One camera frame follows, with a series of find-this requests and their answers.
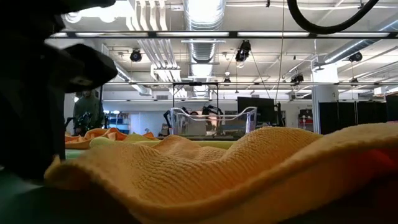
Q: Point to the black beam with light strips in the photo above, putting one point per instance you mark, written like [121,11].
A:
[192,34]

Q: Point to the red shelf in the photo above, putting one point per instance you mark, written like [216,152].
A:
[306,123]

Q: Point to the hanging black camera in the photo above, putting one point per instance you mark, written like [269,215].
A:
[297,78]
[243,51]
[136,55]
[355,56]

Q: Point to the orange microfiber towel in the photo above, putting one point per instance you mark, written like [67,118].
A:
[93,137]
[217,174]

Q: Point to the black monitor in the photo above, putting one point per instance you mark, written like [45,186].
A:
[261,109]

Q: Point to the narrow black partition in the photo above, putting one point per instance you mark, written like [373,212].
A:
[392,107]

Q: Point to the yellow microfiber towel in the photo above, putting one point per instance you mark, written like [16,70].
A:
[102,141]

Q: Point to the wide black partition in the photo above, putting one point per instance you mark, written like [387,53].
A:
[351,116]

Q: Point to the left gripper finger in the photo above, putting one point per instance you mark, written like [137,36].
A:
[46,93]

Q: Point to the clear plastic bin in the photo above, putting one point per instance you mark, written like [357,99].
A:
[186,124]

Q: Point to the white column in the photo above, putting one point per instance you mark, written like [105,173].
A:
[325,93]

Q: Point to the person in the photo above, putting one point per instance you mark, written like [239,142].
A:
[88,109]

